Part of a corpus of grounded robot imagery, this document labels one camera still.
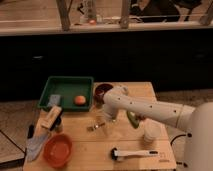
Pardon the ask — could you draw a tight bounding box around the silver metal fork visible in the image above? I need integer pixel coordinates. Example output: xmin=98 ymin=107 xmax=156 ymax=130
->
xmin=87 ymin=123 xmax=105 ymax=132

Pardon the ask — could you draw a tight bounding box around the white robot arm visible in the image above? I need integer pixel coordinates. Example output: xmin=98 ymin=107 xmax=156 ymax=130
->
xmin=103 ymin=86 xmax=213 ymax=171

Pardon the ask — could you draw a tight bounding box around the green avocado slice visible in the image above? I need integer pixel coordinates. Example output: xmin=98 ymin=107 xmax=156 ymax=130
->
xmin=126 ymin=111 xmax=140 ymax=129

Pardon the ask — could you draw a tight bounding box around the dark red bowl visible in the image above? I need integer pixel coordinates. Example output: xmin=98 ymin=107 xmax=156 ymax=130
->
xmin=94 ymin=83 xmax=113 ymax=105

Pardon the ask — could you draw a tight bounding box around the orange fruit in tray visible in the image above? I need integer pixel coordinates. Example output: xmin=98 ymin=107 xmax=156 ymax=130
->
xmin=74 ymin=95 xmax=86 ymax=105

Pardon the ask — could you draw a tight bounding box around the green plastic tray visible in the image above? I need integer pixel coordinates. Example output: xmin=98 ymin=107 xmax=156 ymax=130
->
xmin=38 ymin=76 xmax=94 ymax=112

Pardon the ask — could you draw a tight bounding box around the wooden block with black base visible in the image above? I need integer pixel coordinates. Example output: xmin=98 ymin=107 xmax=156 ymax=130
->
xmin=41 ymin=106 xmax=62 ymax=130

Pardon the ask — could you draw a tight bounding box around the orange plastic bowl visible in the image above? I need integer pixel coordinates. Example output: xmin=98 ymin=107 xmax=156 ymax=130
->
xmin=43 ymin=134 xmax=72 ymax=168

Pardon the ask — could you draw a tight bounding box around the white handled dish brush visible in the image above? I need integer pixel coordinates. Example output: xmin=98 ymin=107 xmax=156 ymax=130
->
xmin=110 ymin=148 xmax=158 ymax=161

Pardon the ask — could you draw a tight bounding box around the black cable on floor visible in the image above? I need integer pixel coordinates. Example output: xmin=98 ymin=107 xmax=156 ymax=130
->
xmin=170 ymin=133 xmax=193 ymax=168

